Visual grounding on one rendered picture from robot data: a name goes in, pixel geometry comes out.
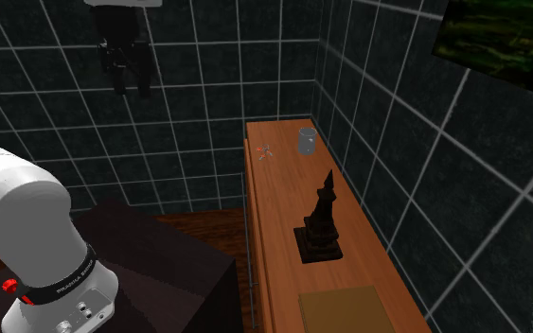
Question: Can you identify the small red orange figure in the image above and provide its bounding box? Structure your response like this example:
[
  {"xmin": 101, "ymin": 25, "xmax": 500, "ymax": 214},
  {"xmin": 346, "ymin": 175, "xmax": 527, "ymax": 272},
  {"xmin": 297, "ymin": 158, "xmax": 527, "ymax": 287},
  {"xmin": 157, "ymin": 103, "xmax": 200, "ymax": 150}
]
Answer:
[{"xmin": 256, "ymin": 143, "xmax": 275, "ymax": 162}]

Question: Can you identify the dark brown tower statue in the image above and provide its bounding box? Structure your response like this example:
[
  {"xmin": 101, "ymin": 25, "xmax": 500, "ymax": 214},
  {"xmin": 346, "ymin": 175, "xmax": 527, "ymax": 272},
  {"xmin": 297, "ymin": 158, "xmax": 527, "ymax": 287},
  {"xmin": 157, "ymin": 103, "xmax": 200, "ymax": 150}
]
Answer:
[{"xmin": 293, "ymin": 168, "xmax": 345, "ymax": 265}]

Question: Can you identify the dark robot stand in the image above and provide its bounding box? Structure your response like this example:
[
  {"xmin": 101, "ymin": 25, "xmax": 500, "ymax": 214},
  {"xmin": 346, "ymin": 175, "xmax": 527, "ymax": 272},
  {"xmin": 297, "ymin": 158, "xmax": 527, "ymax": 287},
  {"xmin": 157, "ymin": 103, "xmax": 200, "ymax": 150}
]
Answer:
[{"xmin": 0, "ymin": 198, "xmax": 245, "ymax": 333}]

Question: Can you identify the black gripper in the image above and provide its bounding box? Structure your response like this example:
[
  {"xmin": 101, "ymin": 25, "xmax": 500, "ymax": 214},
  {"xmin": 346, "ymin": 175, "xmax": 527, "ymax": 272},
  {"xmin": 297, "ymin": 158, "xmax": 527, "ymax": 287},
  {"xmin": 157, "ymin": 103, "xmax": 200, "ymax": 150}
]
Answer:
[{"xmin": 92, "ymin": 5, "xmax": 153, "ymax": 98}]

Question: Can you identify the flat brown book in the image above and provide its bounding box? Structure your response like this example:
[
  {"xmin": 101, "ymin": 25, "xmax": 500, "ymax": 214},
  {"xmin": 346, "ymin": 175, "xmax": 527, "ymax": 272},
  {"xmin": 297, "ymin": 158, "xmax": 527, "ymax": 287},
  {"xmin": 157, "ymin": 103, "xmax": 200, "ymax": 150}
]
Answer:
[{"xmin": 297, "ymin": 284, "xmax": 398, "ymax": 333}]

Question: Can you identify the grey cup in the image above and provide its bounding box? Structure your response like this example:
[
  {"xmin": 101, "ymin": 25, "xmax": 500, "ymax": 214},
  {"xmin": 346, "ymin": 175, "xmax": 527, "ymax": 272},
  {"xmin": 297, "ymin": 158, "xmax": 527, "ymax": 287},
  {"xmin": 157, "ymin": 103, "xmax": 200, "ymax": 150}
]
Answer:
[{"xmin": 297, "ymin": 127, "xmax": 319, "ymax": 156}]

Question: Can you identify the wooden sideboard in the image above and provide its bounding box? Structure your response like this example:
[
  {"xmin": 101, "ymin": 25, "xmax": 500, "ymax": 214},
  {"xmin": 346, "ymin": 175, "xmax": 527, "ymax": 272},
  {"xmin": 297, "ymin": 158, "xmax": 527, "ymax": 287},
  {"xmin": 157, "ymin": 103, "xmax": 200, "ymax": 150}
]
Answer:
[{"xmin": 241, "ymin": 118, "xmax": 434, "ymax": 333}]

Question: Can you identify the green wall picture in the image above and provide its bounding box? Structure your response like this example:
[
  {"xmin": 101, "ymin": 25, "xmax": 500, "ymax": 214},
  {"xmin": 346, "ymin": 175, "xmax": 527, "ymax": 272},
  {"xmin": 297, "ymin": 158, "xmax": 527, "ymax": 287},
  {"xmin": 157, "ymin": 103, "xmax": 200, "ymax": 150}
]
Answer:
[{"xmin": 431, "ymin": 0, "xmax": 533, "ymax": 103}]

